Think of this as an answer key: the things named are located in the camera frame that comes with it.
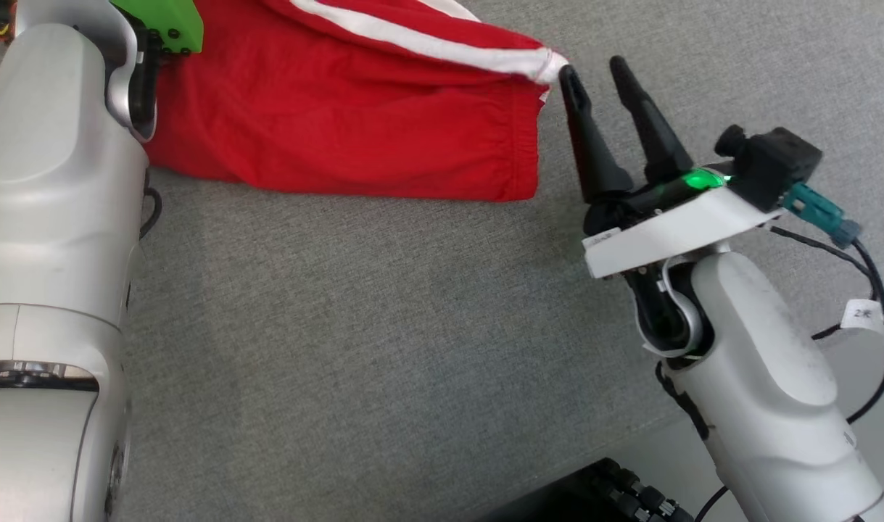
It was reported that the teal right camera connector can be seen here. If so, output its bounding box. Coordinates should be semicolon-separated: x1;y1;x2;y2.
781;181;862;249

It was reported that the red and white jersey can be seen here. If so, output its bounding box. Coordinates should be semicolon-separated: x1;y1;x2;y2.
143;0;570;203

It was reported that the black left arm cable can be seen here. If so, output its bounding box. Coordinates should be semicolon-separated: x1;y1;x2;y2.
139;168;164;241

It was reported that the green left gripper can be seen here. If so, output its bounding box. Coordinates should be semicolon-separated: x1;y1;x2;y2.
112;0;205;56

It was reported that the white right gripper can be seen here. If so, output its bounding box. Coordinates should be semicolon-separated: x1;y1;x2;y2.
558;56;784;281

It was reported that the white cable tag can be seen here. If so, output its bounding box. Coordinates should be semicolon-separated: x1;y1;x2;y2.
840;298;884;336

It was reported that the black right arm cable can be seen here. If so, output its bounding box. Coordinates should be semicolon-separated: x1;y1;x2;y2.
767;223;884;426

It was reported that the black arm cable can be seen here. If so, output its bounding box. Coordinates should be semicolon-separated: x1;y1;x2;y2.
139;168;164;241
767;223;884;426

